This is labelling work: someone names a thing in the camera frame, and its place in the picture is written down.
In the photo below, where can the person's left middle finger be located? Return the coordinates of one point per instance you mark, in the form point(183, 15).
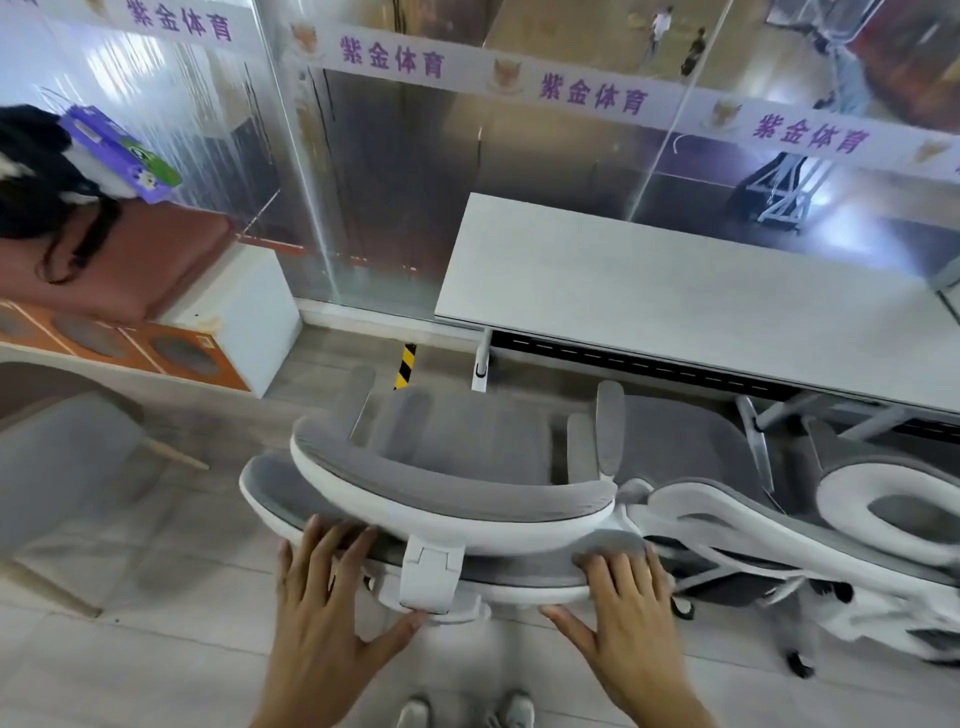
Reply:
point(341, 553)

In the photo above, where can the person's grey left shoe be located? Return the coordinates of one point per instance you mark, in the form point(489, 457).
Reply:
point(414, 714)

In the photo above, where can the purple green printed box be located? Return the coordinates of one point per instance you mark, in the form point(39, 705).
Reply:
point(124, 161)

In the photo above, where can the person's left forearm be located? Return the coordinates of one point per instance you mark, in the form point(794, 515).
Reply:
point(304, 709)

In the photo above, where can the white desk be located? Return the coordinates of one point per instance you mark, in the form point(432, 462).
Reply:
point(675, 292)

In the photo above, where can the grey mesh white office chair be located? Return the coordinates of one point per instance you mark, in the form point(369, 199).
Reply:
point(750, 525)
point(450, 480)

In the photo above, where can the person's grey right shoe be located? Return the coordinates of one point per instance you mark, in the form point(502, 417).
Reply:
point(512, 711)

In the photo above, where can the person's right thumb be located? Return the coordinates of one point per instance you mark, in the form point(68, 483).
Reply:
point(566, 626)

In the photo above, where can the orange white cabinet box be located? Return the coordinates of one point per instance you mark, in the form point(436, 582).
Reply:
point(225, 322)

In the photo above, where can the yellow black striped post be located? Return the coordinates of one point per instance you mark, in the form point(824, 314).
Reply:
point(405, 367)

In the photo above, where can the person's grey shoe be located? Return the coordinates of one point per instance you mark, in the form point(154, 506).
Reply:
point(512, 711)
point(414, 714)

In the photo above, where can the metal glass partition post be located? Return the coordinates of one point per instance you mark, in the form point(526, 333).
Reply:
point(296, 150)

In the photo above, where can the person's left little finger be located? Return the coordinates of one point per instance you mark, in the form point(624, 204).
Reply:
point(286, 570)

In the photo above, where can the person's left hand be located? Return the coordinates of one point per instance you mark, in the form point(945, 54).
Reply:
point(319, 630)

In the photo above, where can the person's right middle finger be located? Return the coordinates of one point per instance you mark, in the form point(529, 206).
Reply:
point(619, 576)

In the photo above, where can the person's right hand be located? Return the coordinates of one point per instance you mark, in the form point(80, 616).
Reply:
point(637, 637)

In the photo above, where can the grey chair with wooden legs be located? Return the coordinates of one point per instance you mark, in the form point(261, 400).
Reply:
point(52, 480)

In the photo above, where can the white banner strip purple print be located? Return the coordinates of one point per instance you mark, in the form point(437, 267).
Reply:
point(600, 94)
point(180, 19)

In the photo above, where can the person's right forearm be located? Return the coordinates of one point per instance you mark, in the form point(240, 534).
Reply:
point(671, 709)

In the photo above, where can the person's left thumb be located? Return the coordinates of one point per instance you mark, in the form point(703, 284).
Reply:
point(399, 628)

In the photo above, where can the person's right little finger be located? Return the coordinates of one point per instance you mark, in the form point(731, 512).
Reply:
point(657, 574)

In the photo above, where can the beige round table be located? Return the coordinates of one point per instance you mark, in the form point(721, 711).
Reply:
point(67, 379)

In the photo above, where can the basketball hoop stand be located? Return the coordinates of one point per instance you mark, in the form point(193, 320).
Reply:
point(787, 191)

